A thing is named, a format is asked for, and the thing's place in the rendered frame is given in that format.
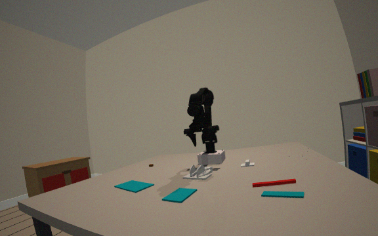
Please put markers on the teal flat square plate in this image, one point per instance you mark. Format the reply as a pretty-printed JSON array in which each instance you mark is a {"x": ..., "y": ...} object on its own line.
[{"x": 134, "y": 186}]

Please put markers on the red flat bar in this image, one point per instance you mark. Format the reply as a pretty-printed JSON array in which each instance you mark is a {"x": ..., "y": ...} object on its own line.
[{"x": 272, "y": 183}]

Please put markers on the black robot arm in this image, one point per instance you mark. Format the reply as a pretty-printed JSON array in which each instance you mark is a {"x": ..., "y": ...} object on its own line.
[{"x": 203, "y": 97}]

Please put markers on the teal flat bar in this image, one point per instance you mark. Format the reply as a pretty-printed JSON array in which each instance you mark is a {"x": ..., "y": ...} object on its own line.
[{"x": 283, "y": 194}]

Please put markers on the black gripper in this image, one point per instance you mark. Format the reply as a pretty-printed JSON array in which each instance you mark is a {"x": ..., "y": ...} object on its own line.
[{"x": 212, "y": 131}]

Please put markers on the teal flat rectangular plate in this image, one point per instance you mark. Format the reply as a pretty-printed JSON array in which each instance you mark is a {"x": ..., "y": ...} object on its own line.
[{"x": 179, "y": 195}]

